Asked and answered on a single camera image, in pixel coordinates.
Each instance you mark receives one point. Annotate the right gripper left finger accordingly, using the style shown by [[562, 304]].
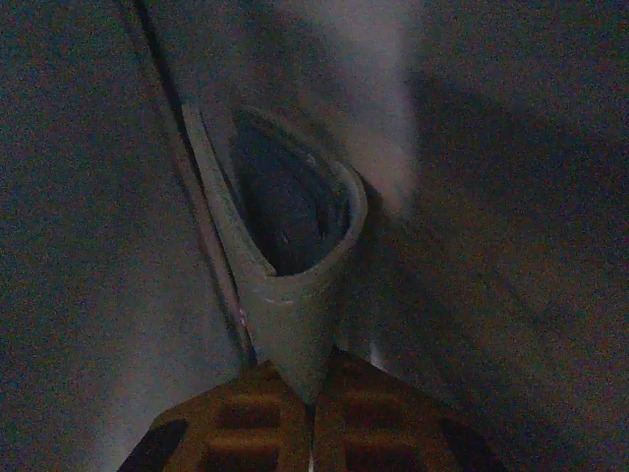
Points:
[[245, 432]]

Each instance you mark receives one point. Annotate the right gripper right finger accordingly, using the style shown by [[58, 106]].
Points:
[[383, 432]]

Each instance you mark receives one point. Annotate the green wallet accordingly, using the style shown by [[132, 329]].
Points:
[[290, 319]]

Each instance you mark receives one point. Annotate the navy blue student backpack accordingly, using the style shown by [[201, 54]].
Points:
[[491, 196]]

